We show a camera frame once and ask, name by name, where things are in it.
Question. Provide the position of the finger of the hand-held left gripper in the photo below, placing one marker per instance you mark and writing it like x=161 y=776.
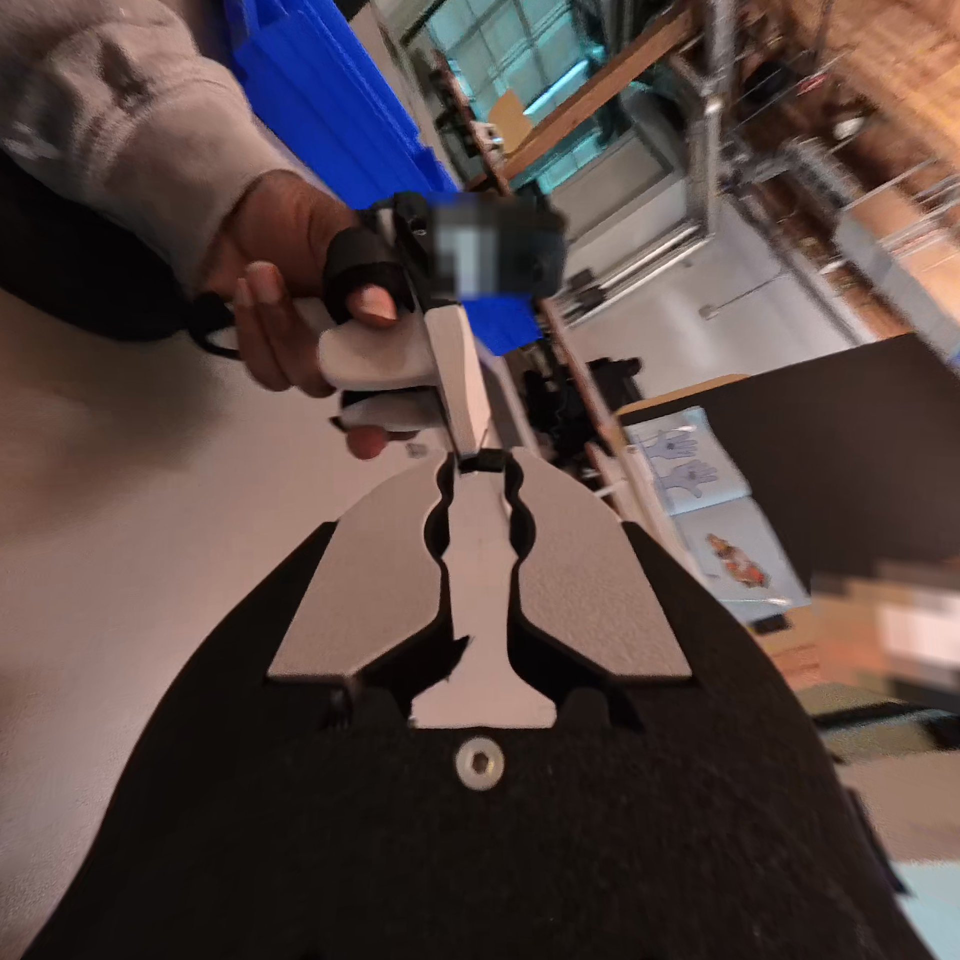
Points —
x=458 y=375

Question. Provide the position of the grey metal frame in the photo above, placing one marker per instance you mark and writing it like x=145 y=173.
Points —
x=705 y=150

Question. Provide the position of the lego instruction booklet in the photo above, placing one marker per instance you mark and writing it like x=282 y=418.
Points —
x=690 y=465

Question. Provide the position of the person's left hand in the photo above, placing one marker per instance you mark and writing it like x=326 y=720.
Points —
x=278 y=255

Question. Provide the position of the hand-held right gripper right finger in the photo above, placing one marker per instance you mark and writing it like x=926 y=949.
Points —
x=600 y=593

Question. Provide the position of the black honeycomb wrist rest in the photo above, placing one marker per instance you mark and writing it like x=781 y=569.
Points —
x=75 y=263

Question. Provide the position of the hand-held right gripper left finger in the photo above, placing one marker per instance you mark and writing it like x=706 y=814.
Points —
x=360 y=593

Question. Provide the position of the black panel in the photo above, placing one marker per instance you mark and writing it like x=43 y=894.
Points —
x=870 y=450

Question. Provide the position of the blue storage bin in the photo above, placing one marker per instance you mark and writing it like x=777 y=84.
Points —
x=330 y=90
x=503 y=323

